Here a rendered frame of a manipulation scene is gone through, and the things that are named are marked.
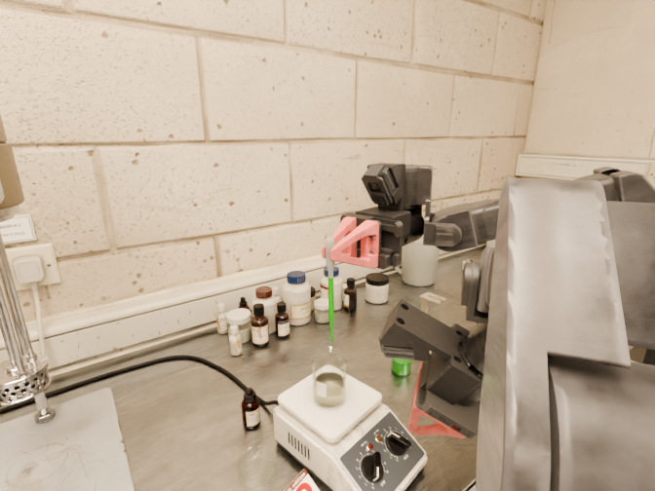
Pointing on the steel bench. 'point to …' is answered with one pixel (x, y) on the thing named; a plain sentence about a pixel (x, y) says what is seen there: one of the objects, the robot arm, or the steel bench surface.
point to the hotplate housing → (329, 471)
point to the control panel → (394, 471)
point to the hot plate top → (366, 396)
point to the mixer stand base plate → (66, 449)
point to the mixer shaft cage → (11, 369)
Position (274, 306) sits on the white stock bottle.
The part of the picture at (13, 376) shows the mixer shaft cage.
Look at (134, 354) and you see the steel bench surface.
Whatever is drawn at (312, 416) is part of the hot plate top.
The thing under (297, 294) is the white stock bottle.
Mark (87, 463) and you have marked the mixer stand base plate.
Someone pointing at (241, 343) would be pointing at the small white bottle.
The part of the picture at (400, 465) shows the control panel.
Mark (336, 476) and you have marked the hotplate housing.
